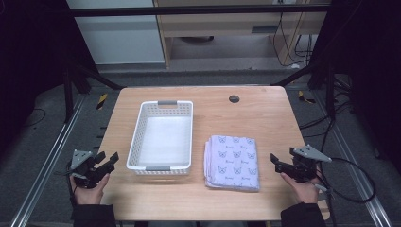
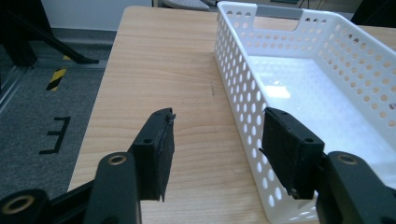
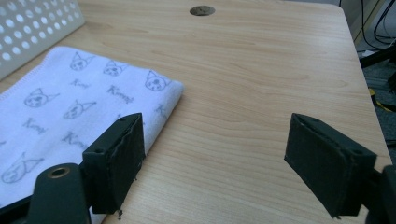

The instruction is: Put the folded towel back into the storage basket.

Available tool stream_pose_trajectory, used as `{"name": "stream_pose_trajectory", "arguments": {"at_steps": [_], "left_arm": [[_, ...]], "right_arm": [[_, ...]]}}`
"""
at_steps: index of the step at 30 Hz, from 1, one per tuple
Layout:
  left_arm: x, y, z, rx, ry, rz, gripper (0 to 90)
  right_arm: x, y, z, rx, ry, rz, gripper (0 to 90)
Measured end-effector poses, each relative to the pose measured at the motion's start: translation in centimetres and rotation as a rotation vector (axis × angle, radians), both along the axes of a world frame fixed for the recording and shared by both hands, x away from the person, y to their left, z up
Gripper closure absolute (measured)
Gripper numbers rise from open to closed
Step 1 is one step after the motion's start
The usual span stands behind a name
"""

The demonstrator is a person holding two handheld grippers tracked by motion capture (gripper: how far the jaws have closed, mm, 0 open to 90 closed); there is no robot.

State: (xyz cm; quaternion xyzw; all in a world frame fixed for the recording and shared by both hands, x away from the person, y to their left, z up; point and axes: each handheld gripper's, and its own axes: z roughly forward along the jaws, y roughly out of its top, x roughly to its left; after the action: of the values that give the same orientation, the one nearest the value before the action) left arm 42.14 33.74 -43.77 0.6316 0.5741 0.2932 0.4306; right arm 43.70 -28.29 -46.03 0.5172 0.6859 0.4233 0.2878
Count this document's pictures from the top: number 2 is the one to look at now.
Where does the light grey keyboard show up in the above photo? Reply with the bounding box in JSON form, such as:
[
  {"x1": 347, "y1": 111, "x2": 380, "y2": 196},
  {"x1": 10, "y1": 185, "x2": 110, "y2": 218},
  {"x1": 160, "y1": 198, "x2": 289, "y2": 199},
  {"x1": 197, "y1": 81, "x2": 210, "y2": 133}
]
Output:
[{"x1": 162, "y1": 0, "x2": 216, "y2": 11}]

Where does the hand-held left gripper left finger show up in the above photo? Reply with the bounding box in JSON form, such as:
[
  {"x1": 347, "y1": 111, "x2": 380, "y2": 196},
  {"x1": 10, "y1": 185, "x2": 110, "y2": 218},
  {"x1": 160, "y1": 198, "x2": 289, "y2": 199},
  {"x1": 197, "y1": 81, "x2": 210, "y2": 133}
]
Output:
[{"x1": 128, "y1": 107, "x2": 177, "y2": 203}]

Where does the black metal stand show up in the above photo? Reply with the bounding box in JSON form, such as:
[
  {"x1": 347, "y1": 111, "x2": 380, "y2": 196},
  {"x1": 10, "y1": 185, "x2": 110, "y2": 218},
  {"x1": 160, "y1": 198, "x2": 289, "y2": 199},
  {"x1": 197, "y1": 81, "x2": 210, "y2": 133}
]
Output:
[{"x1": 0, "y1": 0, "x2": 100, "y2": 67}]

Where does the white perforated plastic basket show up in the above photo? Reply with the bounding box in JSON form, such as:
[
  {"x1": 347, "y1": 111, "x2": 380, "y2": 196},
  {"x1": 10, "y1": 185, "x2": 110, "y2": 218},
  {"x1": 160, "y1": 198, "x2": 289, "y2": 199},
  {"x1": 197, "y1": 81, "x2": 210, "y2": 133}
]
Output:
[{"x1": 213, "y1": 0, "x2": 396, "y2": 224}]

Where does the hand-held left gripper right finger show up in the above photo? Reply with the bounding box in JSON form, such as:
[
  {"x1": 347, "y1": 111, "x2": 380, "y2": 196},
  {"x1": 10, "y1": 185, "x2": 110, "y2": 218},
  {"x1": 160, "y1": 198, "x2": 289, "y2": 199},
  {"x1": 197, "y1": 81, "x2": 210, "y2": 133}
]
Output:
[{"x1": 259, "y1": 106, "x2": 326, "y2": 201}]

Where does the dark object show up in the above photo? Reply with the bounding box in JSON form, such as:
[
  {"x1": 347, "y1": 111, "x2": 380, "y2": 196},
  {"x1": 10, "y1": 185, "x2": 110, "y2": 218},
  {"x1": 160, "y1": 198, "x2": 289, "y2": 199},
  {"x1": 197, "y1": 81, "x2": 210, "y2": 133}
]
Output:
[{"x1": 350, "y1": 0, "x2": 396, "y2": 26}]

